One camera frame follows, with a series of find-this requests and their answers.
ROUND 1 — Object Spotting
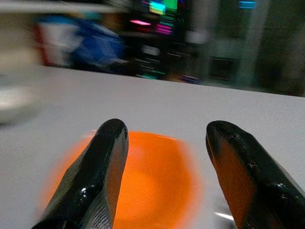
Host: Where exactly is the orange plate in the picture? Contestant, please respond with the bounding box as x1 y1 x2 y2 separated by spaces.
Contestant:
38 130 203 229

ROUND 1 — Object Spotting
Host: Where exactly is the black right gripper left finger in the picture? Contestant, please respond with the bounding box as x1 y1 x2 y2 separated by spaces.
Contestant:
32 118 130 229

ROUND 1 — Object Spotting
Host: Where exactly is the white bowl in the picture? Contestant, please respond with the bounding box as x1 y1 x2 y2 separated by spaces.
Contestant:
0 84 41 125

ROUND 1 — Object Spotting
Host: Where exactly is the dark cabinet with lights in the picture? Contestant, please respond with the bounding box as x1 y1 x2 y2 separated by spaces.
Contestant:
126 0 193 81

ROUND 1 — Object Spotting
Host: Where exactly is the white counter ledge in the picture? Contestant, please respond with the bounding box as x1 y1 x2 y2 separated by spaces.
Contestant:
0 0 131 14

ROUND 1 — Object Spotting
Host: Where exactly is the blue bag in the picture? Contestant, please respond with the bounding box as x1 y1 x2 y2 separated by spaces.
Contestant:
71 18 127 72

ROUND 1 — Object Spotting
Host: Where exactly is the red and white box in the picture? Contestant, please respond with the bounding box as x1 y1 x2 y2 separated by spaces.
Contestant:
32 16 81 68

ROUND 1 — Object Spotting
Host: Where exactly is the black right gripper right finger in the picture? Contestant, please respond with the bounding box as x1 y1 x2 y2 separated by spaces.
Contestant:
205 120 305 229

